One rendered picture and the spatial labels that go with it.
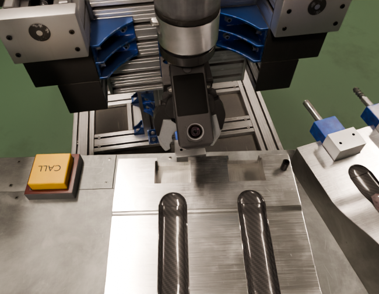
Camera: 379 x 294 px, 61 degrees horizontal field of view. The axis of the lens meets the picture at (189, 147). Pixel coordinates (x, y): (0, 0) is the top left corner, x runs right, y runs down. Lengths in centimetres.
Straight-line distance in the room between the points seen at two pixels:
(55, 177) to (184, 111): 26
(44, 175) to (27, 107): 140
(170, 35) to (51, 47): 32
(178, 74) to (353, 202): 32
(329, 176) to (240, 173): 14
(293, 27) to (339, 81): 141
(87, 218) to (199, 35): 34
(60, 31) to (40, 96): 139
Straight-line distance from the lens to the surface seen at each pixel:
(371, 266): 53
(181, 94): 42
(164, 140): 53
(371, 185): 59
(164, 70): 48
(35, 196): 60
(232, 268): 43
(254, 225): 46
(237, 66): 88
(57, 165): 59
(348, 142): 58
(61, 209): 59
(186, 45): 38
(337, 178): 56
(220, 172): 48
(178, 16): 37
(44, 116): 188
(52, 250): 56
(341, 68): 219
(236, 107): 149
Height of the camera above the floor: 130
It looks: 54 degrees down
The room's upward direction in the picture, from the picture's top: straight up
